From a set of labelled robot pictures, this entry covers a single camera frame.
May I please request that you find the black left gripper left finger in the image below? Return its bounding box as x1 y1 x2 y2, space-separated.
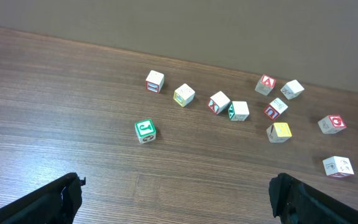
0 172 86 224

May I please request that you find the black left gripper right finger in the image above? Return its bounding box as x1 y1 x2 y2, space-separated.
268 173 358 224

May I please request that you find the white block red base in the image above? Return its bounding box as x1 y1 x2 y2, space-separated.
323 156 354 178

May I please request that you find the yellow top block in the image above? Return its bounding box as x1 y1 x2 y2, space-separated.
267 123 292 143

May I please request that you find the red O block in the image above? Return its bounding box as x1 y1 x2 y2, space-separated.
318 114 347 134

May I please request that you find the white block red U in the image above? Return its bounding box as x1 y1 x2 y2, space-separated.
264 98 288 121

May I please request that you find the white block green side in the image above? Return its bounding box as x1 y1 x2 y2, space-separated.
228 101 250 121

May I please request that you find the plain white top block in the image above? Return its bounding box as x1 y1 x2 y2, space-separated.
280 80 305 100

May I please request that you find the green J block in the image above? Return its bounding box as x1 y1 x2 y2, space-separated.
134 119 157 144

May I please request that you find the red A block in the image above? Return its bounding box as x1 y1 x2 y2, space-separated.
255 74 276 96

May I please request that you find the white block red X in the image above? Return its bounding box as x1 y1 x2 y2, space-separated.
207 91 231 114

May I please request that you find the white block yellow side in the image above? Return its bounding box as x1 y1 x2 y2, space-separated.
173 83 195 107

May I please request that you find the white block red bottom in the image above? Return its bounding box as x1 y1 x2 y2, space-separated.
145 70 165 93

